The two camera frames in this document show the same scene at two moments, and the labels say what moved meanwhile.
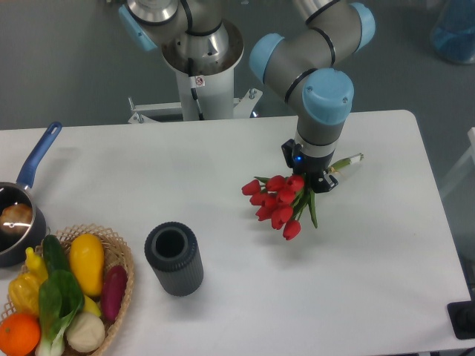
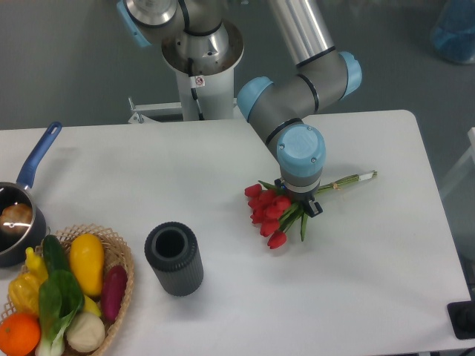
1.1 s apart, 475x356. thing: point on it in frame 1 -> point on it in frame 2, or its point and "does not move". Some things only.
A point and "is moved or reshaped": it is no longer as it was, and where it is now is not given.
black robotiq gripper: x=310 y=167 -> x=314 y=208
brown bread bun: x=16 y=218 does not move
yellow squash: x=87 y=256 does not move
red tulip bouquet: x=280 y=201 is moved or reshaped
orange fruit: x=20 y=334 does not move
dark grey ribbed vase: x=173 y=249 does not move
